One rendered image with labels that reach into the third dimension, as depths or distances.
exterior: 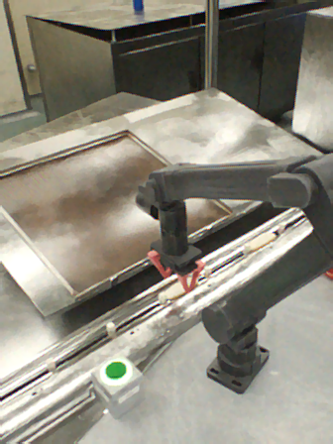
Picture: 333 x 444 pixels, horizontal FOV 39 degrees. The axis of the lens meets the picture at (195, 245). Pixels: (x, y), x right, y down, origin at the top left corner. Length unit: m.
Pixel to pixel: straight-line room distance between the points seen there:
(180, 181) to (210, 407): 0.42
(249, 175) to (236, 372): 0.42
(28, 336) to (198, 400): 0.41
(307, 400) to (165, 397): 0.27
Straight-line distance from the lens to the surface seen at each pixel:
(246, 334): 0.90
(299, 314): 1.12
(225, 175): 0.73
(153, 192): 0.89
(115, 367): 0.90
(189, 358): 1.01
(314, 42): 1.62
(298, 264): 0.68
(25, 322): 1.15
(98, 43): 2.89
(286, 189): 0.60
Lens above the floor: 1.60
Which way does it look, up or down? 37 degrees down
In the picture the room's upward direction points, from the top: straight up
